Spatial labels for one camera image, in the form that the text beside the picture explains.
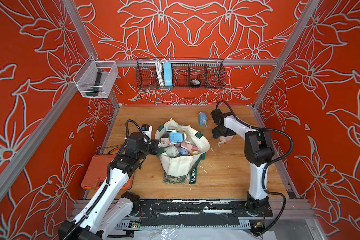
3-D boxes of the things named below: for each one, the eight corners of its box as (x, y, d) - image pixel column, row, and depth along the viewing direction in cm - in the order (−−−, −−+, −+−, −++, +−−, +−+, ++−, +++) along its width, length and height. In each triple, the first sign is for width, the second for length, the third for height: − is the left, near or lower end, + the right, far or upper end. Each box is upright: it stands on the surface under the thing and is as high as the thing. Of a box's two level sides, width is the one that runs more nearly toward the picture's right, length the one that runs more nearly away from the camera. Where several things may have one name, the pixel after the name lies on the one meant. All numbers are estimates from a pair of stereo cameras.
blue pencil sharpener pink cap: (201, 128, 107) (202, 122, 101) (196, 118, 113) (197, 112, 108) (207, 127, 107) (208, 121, 102) (202, 117, 114) (203, 110, 108)
